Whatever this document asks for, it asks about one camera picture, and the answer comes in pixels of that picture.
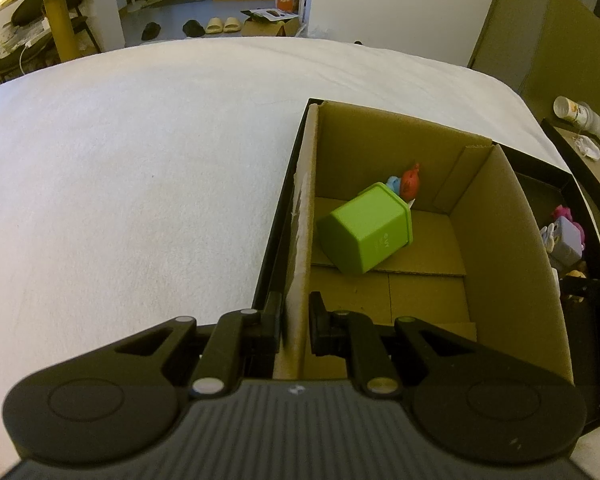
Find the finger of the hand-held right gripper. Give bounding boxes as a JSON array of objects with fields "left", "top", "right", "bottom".
[{"left": 559, "top": 279, "right": 600, "bottom": 312}]

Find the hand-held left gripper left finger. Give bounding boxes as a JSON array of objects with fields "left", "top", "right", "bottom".
[{"left": 107, "top": 290, "right": 286, "bottom": 398}]

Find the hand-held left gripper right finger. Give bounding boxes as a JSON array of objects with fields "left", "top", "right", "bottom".
[{"left": 307, "top": 290, "right": 531, "bottom": 400}]

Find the lavender cube charger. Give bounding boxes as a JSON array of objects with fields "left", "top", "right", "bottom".
[{"left": 539, "top": 217, "right": 585, "bottom": 270}]

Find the magenta hooded figurine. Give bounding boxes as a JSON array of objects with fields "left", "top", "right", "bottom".
[{"left": 552, "top": 204, "right": 587, "bottom": 281}]

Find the brown cardboard box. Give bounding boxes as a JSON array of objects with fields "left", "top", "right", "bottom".
[{"left": 272, "top": 100, "right": 576, "bottom": 386}]

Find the green cube box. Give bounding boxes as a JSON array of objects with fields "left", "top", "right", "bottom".
[{"left": 316, "top": 181, "right": 413, "bottom": 276}]

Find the black tray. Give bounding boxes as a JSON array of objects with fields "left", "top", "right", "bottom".
[{"left": 252, "top": 97, "right": 600, "bottom": 436}]

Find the red and blue toy figure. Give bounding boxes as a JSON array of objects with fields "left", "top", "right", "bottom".
[{"left": 384, "top": 162, "right": 423, "bottom": 208}]

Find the crumpled white mask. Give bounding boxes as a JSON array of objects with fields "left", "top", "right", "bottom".
[{"left": 575, "top": 135, "right": 600, "bottom": 161}]

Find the white bed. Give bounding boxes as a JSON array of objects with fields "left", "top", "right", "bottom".
[{"left": 0, "top": 36, "right": 588, "bottom": 480}]

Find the large flat cardboard sheet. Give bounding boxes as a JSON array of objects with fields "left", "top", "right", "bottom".
[{"left": 467, "top": 0, "right": 600, "bottom": 116}]

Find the floor cardboard box with papers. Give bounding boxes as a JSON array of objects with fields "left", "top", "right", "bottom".
[{"left": 240, "top": 6, "right": 301, "bottom": 38}]

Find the round table with yellow leg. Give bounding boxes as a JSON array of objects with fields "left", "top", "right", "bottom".
[{"left": 0, "top": 0, "right": 111, "bottom": 63}]

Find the dark chair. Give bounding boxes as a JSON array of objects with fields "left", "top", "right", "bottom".
[{"left": 0, "top": 0, "right": 103, "bottom": 83}]

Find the black picture frame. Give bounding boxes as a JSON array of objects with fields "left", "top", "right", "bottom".
[{"left": 540, "top": 117, "right": 600, "bottom": 221}]

